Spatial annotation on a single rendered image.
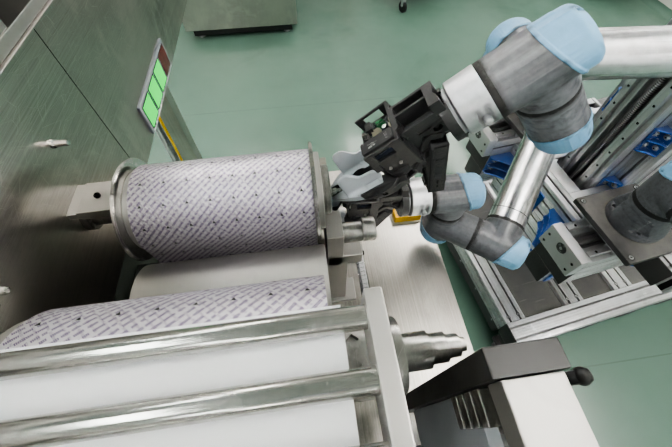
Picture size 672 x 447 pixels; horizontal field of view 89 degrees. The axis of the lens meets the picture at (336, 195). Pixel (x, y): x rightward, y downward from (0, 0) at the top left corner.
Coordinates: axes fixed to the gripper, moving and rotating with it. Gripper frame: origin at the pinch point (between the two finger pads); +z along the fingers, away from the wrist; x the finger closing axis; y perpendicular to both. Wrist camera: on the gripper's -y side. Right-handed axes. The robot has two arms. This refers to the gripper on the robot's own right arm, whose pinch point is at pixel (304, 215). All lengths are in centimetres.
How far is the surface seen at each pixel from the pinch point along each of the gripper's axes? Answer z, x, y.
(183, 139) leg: 48, -71, -44
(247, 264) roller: 7.9, 15.8, 14.1
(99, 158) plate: 30.1, -3.3, 17.6
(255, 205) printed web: 5.6, 10.6, 20.4
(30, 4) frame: 30.5, -12.4, 36.3
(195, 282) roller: 14.5, 17.6, 14.5
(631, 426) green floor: -120, 49, -109
